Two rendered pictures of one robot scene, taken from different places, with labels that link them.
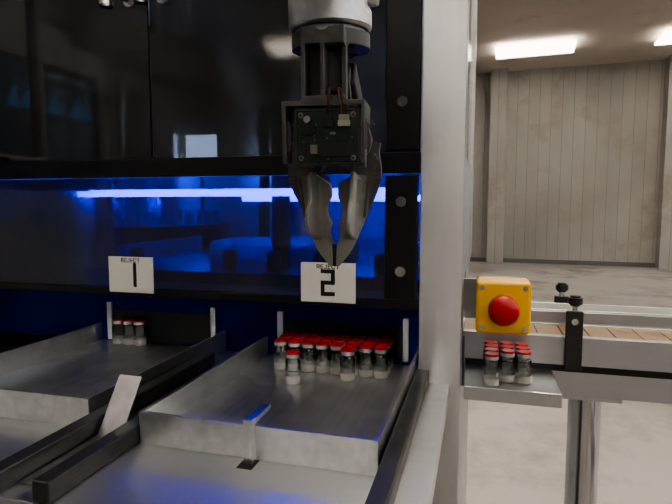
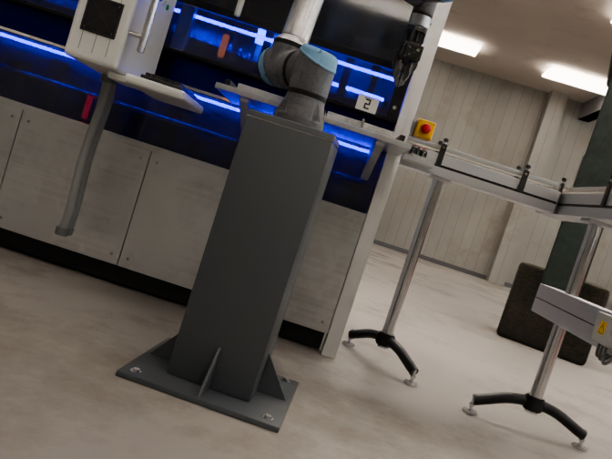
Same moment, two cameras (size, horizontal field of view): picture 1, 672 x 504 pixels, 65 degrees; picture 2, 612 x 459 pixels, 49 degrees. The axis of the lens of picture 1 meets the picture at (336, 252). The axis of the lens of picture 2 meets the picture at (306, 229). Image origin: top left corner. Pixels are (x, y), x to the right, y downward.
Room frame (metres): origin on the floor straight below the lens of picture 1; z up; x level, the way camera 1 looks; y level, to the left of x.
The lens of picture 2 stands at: (-1.80, 0.76, 0.63)
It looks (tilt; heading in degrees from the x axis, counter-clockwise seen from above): 3 degrees down; 346
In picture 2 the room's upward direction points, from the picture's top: 18 degrees clockwise
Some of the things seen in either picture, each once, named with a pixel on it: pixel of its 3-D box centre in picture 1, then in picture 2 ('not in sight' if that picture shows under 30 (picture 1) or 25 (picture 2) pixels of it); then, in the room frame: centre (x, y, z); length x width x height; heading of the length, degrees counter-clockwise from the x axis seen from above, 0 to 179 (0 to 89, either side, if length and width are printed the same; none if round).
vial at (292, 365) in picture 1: (292, 367); not in sight; (0.74, 0.06, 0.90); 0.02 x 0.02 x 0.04
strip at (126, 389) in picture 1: (88, 423); not in sight; (0.53, 0.26, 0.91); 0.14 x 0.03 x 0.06; 164
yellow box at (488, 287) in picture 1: (502, 303); (423, 129); (0.74, -0.24, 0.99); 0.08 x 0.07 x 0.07; 165
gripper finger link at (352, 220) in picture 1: (348, 220); (406, 75); (0.50, -0.01, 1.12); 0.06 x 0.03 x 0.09; 172
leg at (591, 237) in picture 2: not in sight; (563, 317); (0.39, -0.87, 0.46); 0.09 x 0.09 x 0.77; 75
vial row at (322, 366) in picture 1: (329, 357); not in sight; (0.78, 0.01, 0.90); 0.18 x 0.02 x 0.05; 74
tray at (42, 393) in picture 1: (96, 362); (275, 104); (0.78, 0.36, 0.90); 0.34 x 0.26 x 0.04; 165
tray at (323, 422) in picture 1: (306, 386); (359, 130); (0.68, 0.04, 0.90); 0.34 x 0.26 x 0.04; 164
